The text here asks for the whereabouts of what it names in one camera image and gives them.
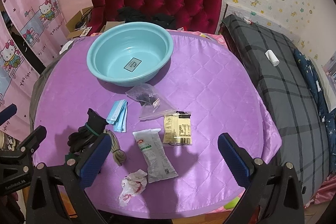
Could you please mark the grey plaid mattress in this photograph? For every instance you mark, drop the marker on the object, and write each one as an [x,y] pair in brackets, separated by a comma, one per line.
[287,98]

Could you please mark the brown cardboard box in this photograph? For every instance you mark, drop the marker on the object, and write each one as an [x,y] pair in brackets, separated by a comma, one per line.
[77,24]

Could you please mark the red tufted velvet sofa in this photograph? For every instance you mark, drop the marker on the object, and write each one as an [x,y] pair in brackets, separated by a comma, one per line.
[193,15]

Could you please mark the navy patterned pillow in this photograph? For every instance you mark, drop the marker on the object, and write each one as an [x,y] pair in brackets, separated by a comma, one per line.
[311,78]

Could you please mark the black clothes on sofa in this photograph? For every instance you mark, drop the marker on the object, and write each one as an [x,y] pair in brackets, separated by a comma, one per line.
[128,14]

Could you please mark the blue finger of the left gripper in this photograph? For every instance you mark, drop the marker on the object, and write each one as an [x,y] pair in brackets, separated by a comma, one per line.
[33,141]
[7,113]

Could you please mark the grey white snack packet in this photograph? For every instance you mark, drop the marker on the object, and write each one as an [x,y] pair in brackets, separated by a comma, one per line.
[158,165]

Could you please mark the light blue plastic basin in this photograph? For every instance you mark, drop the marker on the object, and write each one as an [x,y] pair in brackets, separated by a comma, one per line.
[130,54]

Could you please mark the pink cartoon cat curtain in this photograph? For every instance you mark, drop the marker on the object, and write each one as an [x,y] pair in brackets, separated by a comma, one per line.
[41,25]

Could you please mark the white red plastic bag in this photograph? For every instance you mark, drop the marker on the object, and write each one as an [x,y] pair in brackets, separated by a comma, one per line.
[132,185]

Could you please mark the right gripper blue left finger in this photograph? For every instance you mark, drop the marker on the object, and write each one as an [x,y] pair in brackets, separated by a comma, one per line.
[92,159]

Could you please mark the beige snack packet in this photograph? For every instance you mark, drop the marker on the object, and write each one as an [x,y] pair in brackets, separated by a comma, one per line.
[177,129]

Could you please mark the blue face masks stack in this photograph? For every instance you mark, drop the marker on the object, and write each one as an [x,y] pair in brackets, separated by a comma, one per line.
[117,116]

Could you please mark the white cylindrical bottle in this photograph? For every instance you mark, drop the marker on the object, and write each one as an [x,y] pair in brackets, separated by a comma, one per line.
[272,58]

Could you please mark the purple quilted table cover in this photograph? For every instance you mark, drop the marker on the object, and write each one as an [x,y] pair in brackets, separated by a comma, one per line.
[202,78]

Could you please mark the clear zip bag dark contents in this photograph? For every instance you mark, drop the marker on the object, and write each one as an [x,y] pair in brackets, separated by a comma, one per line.
[153,104]

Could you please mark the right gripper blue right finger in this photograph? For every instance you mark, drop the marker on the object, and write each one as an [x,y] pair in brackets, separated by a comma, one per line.
[237,159]

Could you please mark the black and green glove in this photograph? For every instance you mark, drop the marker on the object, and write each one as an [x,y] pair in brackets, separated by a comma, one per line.
[88,133]

